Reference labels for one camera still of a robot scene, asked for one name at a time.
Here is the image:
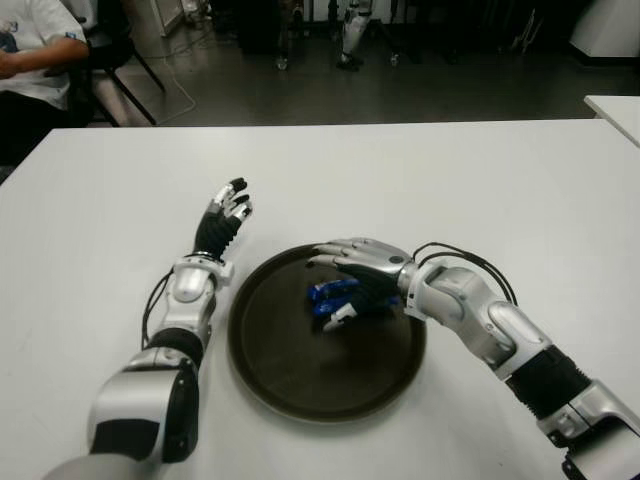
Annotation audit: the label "clear chair floor mat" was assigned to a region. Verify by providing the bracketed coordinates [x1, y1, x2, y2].
[89, 59, 197, 126]

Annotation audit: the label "white cabinet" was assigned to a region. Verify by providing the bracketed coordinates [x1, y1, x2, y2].
[569, 0, 640, 59]

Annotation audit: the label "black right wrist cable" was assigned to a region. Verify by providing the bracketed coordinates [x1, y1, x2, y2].
[412, 242, 519, 306]

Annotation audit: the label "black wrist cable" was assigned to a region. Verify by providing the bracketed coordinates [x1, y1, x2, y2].
[140, 269, 176, 351]
[412, 242, 519, 306]

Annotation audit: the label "seated person in white shirt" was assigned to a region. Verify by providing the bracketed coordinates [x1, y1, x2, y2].
[0, 0, 91, 166]

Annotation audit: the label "black wheeled gantry stand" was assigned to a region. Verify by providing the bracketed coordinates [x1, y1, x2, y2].
[273, 0, 401, 71]

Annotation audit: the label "white side table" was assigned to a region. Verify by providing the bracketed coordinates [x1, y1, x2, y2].
[583, 93, 640, 149]

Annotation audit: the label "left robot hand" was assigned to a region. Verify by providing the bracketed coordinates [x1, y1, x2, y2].
[193, 176, 254, 261]

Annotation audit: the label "black equipment stands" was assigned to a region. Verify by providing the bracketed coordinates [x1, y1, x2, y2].
[499, 4, 546, 54]

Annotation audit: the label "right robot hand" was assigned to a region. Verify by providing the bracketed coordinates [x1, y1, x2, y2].
[304, 237, 414, 334]

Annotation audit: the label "white humanoid robot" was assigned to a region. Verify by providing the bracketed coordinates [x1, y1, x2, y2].
[335, 0, 375, 71]

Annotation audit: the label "black chair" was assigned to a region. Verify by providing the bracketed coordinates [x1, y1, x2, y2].
[69, 0, 166, 126]

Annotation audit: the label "round dark brown tray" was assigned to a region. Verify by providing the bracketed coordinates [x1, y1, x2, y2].
[226, 242, 429, 424]

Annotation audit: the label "blue Oreo cookie pack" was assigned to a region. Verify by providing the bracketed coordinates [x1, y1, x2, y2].
[306, 278, 401, 321]

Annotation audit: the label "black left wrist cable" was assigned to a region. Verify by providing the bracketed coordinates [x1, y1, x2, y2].
[140, 269, 176, 351]

